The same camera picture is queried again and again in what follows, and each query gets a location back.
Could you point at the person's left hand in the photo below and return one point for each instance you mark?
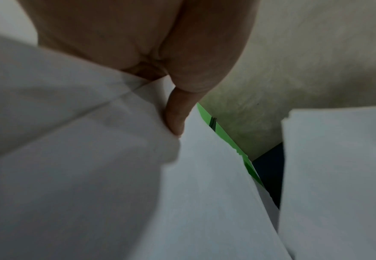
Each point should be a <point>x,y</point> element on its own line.
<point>149,38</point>

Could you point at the white paper sheet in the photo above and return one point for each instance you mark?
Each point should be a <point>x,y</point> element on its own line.
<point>213,193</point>
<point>62,152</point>

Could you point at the green paper sheet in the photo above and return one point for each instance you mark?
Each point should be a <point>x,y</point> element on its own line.
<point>229,142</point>

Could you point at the stack of white paper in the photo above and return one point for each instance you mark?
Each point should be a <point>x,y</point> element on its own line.
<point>335,182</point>

